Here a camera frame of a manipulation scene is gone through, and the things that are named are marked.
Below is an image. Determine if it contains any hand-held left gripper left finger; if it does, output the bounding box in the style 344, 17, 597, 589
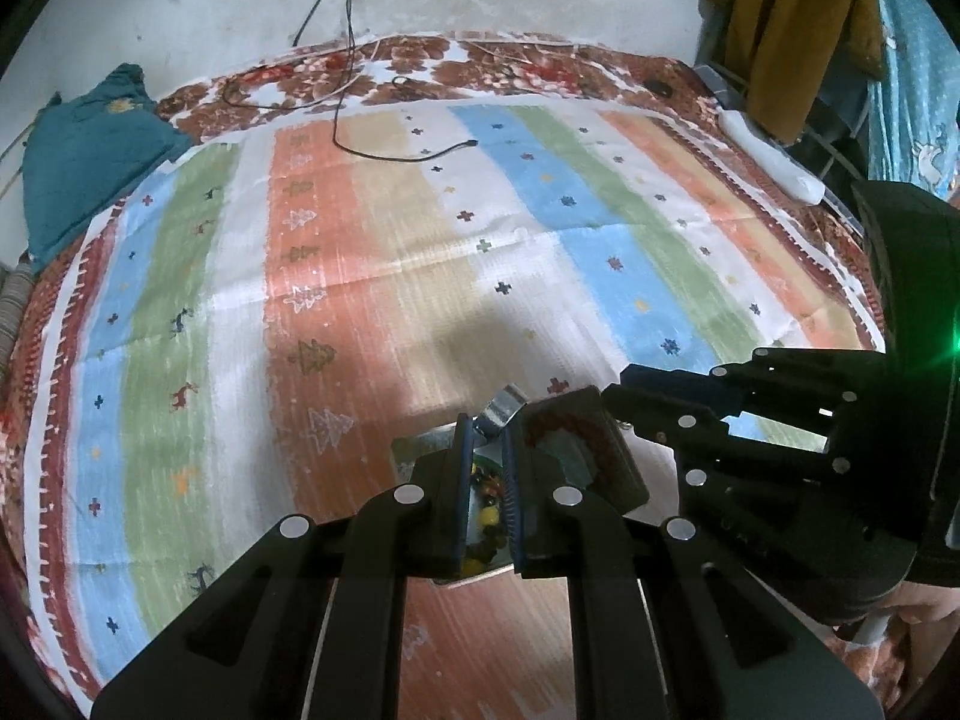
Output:
90, 412, 477, 720

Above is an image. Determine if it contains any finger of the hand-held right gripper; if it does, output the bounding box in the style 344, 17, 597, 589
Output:
619, 347, 890, 430
601, 382, 920, 625

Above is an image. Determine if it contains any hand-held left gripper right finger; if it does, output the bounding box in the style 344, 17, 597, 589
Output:
501, 420, 886, 720

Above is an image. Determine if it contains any yellow and brown bead bracelet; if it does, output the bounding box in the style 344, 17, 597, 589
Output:
465, 465, 511, 578

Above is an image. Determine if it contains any person's right forearm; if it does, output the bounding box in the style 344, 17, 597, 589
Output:
889, 581, 960, 627

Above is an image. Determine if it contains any white power strip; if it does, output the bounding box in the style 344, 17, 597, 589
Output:
712, 109, 826, 205

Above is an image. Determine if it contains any striped printed mat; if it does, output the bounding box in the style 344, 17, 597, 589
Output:
22, 101, 893, 720

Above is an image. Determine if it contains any blue printed cloth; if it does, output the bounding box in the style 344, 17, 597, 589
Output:
862, 0, 960, 203

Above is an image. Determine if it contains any yellow garment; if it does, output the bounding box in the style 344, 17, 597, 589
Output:
701, 0, 886, 143

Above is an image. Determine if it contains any striped colourful tablecloth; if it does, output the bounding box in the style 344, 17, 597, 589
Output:
0, 30, 960, 720

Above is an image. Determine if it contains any striped grey cushion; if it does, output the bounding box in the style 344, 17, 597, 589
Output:
0, 262, 35, 376

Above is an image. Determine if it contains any teal cloth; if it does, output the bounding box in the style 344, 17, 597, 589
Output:
21, 64, 194, 263

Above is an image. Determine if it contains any white cord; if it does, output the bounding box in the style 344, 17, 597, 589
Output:
262, 34, 383, 117

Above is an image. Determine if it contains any thin black cable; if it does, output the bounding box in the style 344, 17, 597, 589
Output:
221, 0, 421, 106

